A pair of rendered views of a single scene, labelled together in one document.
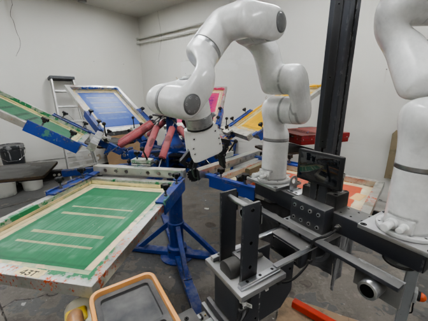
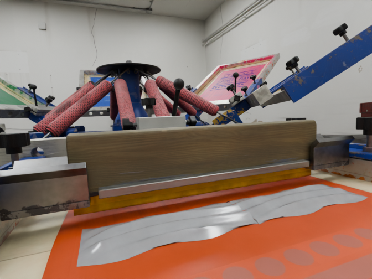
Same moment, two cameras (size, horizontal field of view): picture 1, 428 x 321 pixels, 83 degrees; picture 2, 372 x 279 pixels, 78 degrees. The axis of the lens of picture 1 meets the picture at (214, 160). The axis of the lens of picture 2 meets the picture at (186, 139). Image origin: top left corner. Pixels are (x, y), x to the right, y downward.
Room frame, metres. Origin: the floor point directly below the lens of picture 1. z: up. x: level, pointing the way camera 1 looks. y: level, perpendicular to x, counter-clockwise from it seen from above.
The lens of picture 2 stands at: (1.13, -0.44, 1.07)
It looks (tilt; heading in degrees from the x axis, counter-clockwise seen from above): 6 degrees down; 30
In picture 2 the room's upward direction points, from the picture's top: 2 degrees counter-clockwise
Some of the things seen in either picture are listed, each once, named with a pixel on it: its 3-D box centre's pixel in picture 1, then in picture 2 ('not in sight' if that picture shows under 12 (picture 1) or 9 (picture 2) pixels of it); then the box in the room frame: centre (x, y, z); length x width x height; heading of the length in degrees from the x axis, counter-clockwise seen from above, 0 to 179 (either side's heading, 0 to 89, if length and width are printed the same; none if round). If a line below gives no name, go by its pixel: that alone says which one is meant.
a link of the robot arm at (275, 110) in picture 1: (279, 118); not in sight; (0.90, -0.24, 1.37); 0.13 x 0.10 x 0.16; 42
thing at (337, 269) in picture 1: (346, 237); not in sight; (1.12, -0.69, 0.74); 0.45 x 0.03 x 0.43; 140
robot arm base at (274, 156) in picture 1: (271, 160); not in sight; (0.89, -0.22, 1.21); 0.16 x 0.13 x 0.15; 123
